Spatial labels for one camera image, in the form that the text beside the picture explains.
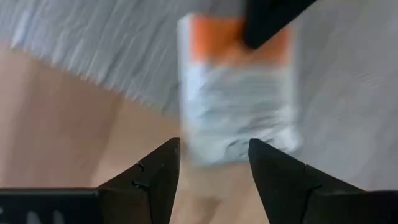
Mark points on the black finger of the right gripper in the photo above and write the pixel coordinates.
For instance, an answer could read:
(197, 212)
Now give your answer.
(267, 18)

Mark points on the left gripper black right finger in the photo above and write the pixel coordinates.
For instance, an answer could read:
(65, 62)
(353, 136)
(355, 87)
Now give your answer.
(280, 186)

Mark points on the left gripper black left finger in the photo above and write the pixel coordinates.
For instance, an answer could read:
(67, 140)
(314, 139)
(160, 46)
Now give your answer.
(155, 186)

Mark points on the white orange tea bag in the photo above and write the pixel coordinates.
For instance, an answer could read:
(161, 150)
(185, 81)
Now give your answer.
(236, 102)

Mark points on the grey woven placemat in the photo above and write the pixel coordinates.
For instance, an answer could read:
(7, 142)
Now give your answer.
(93, 46)

